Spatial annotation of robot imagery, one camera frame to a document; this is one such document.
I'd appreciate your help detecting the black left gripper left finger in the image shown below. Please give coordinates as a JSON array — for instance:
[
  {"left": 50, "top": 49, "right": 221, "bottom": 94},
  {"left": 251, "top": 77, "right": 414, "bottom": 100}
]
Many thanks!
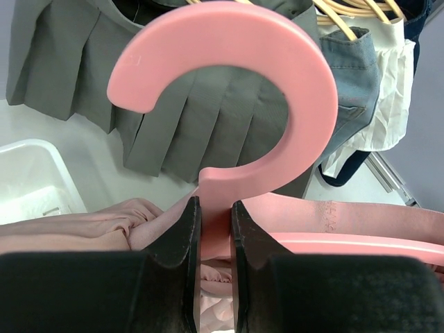
[{"left": 1, "top": 197, "right": 201, "bottom": 332}]

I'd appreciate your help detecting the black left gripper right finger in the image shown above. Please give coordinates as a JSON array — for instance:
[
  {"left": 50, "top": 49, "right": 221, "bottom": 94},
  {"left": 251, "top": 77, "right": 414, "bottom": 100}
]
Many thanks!
[{"left": 231, "top": 202, "right": 443, "bottom": 332}]

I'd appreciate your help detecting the pink plastic hanger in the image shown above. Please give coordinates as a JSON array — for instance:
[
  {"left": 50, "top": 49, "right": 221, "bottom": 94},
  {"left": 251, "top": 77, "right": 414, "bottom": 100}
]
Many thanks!
[{"left": 107, "top": 1, "right": 443, "bottom": 266}]

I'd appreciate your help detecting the pink ruffled skirt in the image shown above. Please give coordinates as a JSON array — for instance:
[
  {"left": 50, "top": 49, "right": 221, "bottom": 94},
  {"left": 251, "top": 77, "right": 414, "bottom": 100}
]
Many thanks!
[{"left": 1, "top": 193, "right": 443, "bottom": 332}]

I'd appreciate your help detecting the light blue denim skirt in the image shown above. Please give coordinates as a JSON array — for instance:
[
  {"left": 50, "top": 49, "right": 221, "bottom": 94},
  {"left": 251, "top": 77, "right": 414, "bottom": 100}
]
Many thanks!
[{"left": 316, "top": 27, "right": 380, "bottom": 165}]

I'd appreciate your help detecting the grey pleated skirt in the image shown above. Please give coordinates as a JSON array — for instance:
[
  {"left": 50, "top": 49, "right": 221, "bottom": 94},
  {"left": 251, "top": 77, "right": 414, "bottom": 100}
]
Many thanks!
[{"left": 6, "top": 0, "right": 320, "bottom": 200}]

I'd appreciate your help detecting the white pleated skirt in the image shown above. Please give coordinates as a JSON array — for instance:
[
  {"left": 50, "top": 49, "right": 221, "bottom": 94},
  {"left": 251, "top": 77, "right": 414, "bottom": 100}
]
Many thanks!
[{"left": 322, "top": 16, "right": 416, "bottom": 178}]

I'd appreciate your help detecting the dark navy skirt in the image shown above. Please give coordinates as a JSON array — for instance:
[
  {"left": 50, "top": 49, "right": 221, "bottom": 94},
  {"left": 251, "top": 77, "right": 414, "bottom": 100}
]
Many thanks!
[{"left": 320, "top": 0, "right": 432, "bottom": 187}]

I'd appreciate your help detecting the white plastic basket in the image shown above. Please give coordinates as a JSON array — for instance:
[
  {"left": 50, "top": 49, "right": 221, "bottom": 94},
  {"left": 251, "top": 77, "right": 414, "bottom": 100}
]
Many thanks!
[{"left": 1, "top": 139, "right": 87, "bottom": 225}]

